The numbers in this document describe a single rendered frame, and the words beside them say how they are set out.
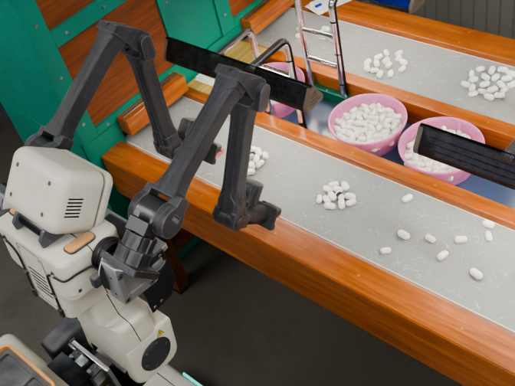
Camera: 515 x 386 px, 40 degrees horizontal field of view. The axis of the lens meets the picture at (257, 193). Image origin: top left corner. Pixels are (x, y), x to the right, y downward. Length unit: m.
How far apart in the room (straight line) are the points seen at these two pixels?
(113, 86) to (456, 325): 1.42
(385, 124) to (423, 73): 0.30
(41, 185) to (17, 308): 1.79
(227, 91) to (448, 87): 1.14
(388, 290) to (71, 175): 0.89
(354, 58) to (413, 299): 1.16
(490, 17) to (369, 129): 1.47
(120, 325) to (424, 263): 0.84
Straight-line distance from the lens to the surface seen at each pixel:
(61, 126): 1.86
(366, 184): 2.23
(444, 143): 1.82
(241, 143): 1.73
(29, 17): 2.29
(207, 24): 2.79
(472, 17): 3.80
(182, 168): 1.57
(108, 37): 1.88
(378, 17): 2.92
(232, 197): 1.81
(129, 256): 1.55
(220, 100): 1.60
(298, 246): 2.05
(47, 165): 1.59
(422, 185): 2.17
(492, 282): 1.97
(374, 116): 2.49
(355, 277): 1.96
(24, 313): 3.30
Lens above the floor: 2.31
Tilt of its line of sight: 44 degrees down
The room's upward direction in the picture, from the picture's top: 16 degrees counter-clockwise
